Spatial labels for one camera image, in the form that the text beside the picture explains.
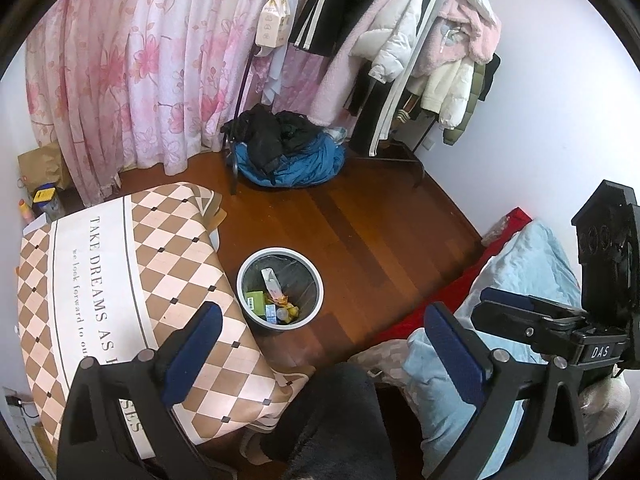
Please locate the orange bottle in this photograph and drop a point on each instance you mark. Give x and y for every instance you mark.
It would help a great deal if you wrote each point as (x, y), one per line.
(25, 210)

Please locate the white printed plastic bag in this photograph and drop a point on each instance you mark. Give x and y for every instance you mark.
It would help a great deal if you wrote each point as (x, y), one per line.
(272, 20)

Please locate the grey patterned blanket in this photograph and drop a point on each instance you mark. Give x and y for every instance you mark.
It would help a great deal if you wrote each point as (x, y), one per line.
(385, 360)

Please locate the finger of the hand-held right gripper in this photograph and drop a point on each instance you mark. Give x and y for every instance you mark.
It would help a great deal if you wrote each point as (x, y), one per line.
(505, 296)
(525, 332)

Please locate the blue can with yellow lid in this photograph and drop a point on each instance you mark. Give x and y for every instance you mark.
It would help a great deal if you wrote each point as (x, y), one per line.
(50, 205)

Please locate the pink floral curtain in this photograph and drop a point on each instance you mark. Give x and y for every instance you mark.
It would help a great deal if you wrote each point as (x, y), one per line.
(125, 60)

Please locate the pink fleece coat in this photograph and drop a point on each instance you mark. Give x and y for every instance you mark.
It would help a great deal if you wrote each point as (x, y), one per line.
(345, 75)

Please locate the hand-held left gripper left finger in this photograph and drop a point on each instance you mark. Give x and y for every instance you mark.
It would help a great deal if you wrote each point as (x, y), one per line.
(192, 355)

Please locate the brown paper bag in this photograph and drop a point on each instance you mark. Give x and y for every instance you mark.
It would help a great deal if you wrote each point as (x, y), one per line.
(42, 165)

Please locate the red bed sheet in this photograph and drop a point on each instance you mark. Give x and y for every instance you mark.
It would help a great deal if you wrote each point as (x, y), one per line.
(450, 285)

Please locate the light blue pillow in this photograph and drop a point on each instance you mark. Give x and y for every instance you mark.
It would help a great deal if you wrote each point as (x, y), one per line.
(525, 265)

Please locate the black trousers with white stripe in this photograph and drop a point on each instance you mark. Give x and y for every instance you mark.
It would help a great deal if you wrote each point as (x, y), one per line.
(372, 120)

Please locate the blue jacket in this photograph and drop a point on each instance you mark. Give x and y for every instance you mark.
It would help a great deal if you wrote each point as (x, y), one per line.
(310, 165)

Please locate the black clothes pile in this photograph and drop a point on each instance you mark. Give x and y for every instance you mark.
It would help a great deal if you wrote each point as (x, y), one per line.
(265, 135)

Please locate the black mesh trash bin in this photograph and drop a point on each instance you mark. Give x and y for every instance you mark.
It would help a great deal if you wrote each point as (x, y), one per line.
(307, 280)

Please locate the pink fluffy jacket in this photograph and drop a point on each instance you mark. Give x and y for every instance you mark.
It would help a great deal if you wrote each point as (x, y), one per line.
(465, 30)

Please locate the person's leg in black trousers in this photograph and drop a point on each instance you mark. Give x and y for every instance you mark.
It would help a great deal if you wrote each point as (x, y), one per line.
(335, 410)

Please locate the checkered printed tablecloth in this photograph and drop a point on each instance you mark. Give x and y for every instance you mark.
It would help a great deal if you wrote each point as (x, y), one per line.
(165, 240)

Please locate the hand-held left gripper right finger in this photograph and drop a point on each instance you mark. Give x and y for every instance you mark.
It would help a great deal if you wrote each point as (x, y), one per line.
(452, 355)

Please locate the black plug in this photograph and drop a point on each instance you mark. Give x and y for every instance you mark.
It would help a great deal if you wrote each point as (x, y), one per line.
(14, 401)

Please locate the white puffer jacket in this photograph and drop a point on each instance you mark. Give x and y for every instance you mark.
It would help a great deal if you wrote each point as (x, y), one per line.
(400, 35)

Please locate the black metal clothes rack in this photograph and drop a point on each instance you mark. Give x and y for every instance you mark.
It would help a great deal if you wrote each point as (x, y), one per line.
(395, 159)

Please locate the cream puffer jacket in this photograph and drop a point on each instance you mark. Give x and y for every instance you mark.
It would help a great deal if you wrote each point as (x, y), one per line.
(450, 90)

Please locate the olive green jacket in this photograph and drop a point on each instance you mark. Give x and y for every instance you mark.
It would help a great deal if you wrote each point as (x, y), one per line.
(467, 120)

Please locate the black jacket with white stripes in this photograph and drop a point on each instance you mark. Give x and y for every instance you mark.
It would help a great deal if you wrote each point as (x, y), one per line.
(340, 5)

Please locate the lilac dress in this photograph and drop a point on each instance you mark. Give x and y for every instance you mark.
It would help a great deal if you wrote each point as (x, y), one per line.
(295, 75)

